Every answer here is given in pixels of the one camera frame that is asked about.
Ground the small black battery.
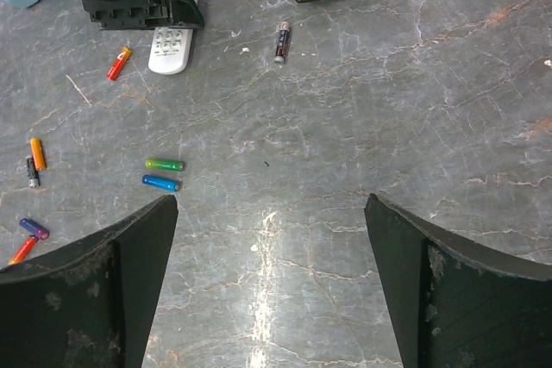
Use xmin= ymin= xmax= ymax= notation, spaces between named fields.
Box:
xmin=25 ymin=155 xmax=40 ymax=189

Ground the white remote control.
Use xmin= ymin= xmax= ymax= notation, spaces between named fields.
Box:
xmin=148 ymin=0 xmax=197 ymax=75

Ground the blue battery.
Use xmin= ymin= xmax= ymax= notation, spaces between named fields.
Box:
xmin=141 ymin=174 xmax=181 ymax=192

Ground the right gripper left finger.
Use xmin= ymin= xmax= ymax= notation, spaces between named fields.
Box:
xmin=1 ymin=196 xmax=178 ymax=367

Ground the orange red battery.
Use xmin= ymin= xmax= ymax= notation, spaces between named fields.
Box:
xmin=8 ymin=235 xmax=40 ymax=265

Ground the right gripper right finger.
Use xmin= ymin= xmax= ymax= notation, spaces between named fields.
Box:
xmin=365 ymin=194 xmax=551 ymax=367

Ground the purple battery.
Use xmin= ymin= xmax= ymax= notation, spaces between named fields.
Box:
xmin=19 ymin=218 xmax=50 ymax=240

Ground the green battery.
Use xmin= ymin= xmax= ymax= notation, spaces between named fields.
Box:
xmin=145 ymin=158 xmax=185 ymax=172

